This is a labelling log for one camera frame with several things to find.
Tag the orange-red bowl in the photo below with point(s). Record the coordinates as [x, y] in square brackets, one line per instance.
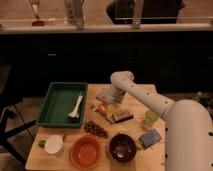
[85, 152]

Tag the green plastic tray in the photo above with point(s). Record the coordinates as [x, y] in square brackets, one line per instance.
[59, 101]

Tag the blue sponge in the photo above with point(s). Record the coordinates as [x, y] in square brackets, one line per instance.
[149, 138]

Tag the bunch of dark grapes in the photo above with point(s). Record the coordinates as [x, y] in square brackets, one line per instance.
[95, 129]

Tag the light blue cloth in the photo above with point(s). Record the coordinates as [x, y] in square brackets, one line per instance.
[101, 96]

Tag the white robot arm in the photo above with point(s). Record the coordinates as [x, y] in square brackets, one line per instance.
[189, 128]

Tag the orange apple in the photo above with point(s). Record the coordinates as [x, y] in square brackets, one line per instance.
[102, 108]

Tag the black and tan brush block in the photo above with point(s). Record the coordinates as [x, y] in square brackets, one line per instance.
[122, 115]

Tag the dark purple bowl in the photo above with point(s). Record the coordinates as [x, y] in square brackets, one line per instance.
[122, 148]

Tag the light green plastic cup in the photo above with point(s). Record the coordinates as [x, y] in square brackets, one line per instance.
[150, 118]

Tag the white lidded cup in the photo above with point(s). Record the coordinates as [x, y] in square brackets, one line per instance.
[54, 145]

